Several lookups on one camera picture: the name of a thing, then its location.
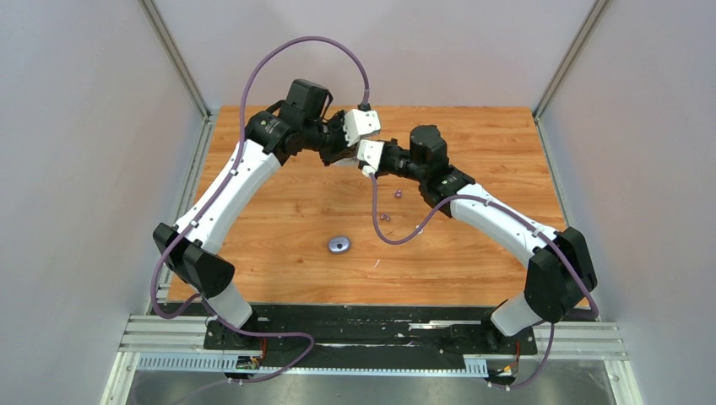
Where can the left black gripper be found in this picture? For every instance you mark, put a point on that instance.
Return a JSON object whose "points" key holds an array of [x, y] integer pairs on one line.
{"points": [[344, 152]]}

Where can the white earbud charging case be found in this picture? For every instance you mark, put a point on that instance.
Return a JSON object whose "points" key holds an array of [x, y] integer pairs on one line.
{"points": [[350, 162]]}

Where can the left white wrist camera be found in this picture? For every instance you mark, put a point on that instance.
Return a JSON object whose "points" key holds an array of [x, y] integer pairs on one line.
{"points": [[359, 125]]}

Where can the aluminium frame rail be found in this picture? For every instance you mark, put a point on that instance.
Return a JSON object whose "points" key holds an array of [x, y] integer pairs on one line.
{"points": [[152, 343]]}

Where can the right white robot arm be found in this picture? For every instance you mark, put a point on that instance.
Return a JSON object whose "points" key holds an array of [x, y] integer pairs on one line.
{"points": [[560, 272]]}

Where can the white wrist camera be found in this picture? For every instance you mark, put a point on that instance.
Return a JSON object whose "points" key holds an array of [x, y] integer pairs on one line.
{"points": [[359, 125], [369, 155]]}

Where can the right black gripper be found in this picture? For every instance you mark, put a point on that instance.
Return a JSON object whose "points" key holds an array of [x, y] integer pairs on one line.
{"points": [[391, 143]]}

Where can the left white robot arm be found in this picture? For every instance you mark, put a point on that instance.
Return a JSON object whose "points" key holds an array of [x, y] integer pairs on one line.
{"points": [[190, 247]]}

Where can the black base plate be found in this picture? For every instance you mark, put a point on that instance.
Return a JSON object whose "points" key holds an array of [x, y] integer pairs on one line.
{"points": [[369, 337]]}

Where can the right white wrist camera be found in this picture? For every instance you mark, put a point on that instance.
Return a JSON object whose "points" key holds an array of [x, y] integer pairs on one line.
{"points": [[369, 155]]}

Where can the purple earbud charging case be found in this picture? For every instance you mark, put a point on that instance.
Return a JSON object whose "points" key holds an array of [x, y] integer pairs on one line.
{"points": [[339, 245]]}

